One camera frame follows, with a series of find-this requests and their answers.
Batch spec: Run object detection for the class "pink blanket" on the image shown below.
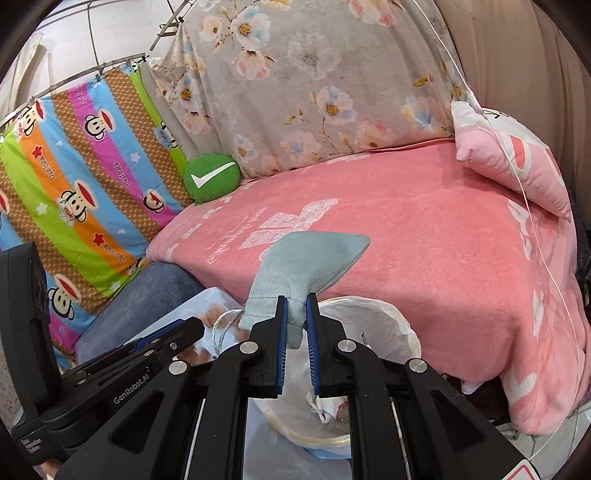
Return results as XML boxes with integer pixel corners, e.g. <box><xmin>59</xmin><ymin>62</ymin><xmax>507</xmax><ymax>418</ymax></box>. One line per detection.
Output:
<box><xmin>145</xmin><ymin>138</ymin><xmax>583</xmax><ymax>437</ymax></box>

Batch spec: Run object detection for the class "green round check mark cushion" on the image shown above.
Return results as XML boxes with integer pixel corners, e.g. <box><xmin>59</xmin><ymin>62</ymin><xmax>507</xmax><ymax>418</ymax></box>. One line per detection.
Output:
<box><xmin>183</xmin><ymin>154</ymin><xmax>242</xmax><ymax>205</ymax></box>

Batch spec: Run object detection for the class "light blue printed table cloth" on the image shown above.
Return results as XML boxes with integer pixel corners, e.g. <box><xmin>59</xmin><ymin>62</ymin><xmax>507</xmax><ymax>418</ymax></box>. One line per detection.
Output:
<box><xmin>76</xmin><ymin>286</ymin><xmax>356</xmax><ymax>480</ymax></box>

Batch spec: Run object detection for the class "pink pillow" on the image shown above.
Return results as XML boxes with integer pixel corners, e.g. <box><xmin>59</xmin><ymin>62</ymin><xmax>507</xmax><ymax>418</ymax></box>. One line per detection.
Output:
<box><xmin>450</xmin><ymin>99</ymin><xmax>573</xmax><ymax>222</ymax></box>

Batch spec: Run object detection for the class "beige curtain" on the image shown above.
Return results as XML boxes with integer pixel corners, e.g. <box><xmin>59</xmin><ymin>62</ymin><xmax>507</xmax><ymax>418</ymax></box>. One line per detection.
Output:
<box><xmin>434</xmin><ymin>0</ymin><xmax>591</xmax><ymax>185</ymax></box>

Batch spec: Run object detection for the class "white cloth with red print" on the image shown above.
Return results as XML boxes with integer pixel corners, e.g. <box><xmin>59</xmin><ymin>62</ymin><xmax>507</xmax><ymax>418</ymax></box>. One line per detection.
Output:
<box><xmin>307</xmin><ymin>392</ymin><xmax>352</xmax><ymax>424</ymax></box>

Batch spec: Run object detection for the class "white cord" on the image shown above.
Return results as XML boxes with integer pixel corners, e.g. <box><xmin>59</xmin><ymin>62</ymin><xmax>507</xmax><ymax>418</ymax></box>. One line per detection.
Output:
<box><xmin>411</xmin><ymin>0</ymin><xmax>587</xmax><ymax>462</ymax></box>

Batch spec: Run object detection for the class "grey floral sheet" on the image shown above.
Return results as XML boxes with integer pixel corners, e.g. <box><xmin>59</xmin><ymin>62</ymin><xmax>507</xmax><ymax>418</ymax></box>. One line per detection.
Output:
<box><xmin>139</xmin><ymin>0</ymin><xmax>462</xmax><ymax>181</ymax></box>

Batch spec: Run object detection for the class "white round basket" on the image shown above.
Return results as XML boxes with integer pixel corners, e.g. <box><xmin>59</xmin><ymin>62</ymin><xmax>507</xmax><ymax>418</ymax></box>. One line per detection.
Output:
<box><xmin>249</xmin><ymin>298</ymin><xmax>423</xmax><ymax>460</ymax></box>

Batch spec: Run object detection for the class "dark blue blanket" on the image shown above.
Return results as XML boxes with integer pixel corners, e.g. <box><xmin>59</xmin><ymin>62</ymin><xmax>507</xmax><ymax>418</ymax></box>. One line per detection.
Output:
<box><xmin>76</xmin><ymin>261</ymin><xmax>208</xmax><ymax>352</ymax></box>

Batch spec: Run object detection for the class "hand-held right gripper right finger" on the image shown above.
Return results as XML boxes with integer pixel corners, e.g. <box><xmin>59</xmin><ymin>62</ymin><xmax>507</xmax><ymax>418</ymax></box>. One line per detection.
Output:
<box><xmin>305</xmin><ymin>292</ymin><xmax>536</xmax><ymax>480</ymax></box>

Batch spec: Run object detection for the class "striped monkey print sheet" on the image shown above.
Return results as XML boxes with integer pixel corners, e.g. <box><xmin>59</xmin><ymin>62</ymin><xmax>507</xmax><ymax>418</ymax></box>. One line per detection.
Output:
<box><xmin>0</xmin><ymin>65</ymin><xmax>195</xmax><ymax>365</ymax></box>

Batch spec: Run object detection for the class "metal drying rack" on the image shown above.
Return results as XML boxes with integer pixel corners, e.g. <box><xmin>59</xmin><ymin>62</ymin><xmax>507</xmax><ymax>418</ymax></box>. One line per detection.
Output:
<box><xmin>0</xmin><ymin>0</ymin><xmax>199</xmax><ymax>130</ymax></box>

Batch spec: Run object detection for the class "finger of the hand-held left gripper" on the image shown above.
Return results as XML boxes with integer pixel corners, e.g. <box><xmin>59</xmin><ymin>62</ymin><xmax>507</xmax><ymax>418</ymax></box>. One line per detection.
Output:
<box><xmin>65</xmin><ymin>318</ymin><xmax>205</xmax><ymax>384</ymax></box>

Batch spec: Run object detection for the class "silver string loop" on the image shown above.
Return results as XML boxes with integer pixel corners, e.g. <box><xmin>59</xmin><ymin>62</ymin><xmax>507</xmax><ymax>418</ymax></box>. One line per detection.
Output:
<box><xmin>210</xmin><ymin>308</ymin><xmax>245</xmax><ymax>363</ymax></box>

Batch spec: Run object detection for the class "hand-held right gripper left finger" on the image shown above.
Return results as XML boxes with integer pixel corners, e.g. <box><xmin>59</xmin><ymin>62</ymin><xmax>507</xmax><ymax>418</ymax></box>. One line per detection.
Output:
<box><xmin>55</xmin><ymin>295</ymin><xmax>289</xmax><ymax>480</ymax></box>

